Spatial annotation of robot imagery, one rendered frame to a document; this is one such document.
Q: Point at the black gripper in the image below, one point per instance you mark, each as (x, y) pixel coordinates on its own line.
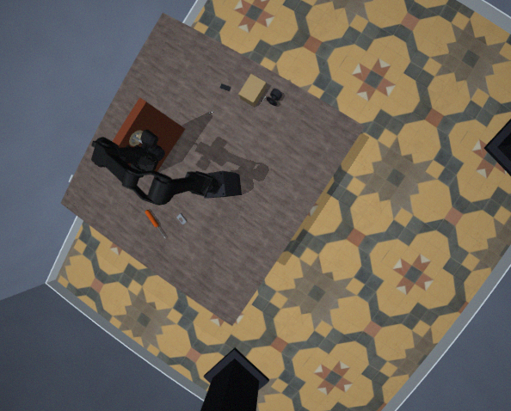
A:
(148, 138)

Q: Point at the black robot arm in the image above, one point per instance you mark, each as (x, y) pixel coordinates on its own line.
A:
(163, 188)

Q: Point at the orange-handled screwdriver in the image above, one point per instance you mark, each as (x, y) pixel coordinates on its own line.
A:
(152, 219)

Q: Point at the brown wooden door slab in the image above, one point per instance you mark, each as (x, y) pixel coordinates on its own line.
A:
(145, 117)

